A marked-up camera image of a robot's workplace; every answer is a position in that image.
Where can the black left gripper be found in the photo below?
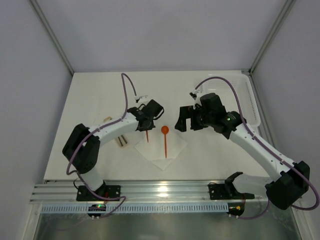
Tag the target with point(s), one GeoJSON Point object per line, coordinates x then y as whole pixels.
{"type": "Point", "coordinates": [146, 125]}

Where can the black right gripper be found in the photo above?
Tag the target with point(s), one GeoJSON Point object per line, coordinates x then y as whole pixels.
{"type": "Point", "coordinates": [191, 119]}

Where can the orange plastic fork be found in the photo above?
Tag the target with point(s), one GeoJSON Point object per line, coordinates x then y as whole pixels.
{"type": "Point", "coordinates": [147, 136]}

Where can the orange plastic spoon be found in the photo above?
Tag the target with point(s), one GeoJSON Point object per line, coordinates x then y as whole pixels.
{"type": "Point", "coordinates": [165, 131]}

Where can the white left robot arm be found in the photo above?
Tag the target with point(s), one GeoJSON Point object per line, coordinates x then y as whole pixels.
{"type": "Point", "coordinates": [83, 145]}

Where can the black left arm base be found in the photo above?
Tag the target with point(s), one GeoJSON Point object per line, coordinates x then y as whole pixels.
{"type": "Point", "coordinates": [109, 193]}

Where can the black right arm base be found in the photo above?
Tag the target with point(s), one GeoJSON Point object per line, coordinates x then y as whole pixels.
{"type": "Point", "coordinates": [227, 191]}

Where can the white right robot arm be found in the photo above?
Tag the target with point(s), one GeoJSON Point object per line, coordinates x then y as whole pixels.
{"type": "Point", "coordinates": [286, 181]}

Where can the white paper napkin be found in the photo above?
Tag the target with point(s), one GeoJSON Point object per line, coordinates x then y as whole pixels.
{"type": "Point", "coordinates": [153, 149]}

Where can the beige utensil case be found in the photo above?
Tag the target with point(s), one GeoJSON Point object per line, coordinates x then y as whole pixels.
{"type": "Point", "coordinates": [109, 119]}

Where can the white perforated plastic basket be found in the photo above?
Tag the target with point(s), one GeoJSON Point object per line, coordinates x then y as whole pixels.
{"type": "Point", "coordinates": [238, 93]}

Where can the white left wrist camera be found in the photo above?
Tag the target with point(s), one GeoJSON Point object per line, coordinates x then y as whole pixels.
{"type": "Point", "coordinates": [141, 98]}

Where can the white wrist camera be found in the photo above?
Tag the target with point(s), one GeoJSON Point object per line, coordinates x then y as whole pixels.
{"type": "Point", "coordinates": [141, 98]}
{"type": "Point", "coordinates": [196, 93]}

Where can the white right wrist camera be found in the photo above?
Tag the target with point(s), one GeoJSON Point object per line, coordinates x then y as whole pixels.
{"type": "Point", "coordinates": [196, 93]}

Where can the slotted white cable duct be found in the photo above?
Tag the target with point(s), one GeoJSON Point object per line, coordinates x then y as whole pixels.
{"type": "Point", "coordinates": [136, 208]}

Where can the aluminium front rail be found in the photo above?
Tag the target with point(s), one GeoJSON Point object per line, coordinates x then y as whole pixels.
{"type": "Point", "coordinates": [64, 191]}

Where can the right aluminium frame post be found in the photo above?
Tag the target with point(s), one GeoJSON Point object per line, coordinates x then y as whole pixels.
{"type": "Point", "coordinates": [272, 33]}

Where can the aluminium frame post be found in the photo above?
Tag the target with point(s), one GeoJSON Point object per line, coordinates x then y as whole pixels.
{"type": "Point", "coordinates": [51, 34]}
{"type": "Point", "coordinates": [272, 33]}

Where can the left aluminium frame post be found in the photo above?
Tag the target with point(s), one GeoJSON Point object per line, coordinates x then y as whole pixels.
{"type": "Point", "coordinates": [51, 34]}

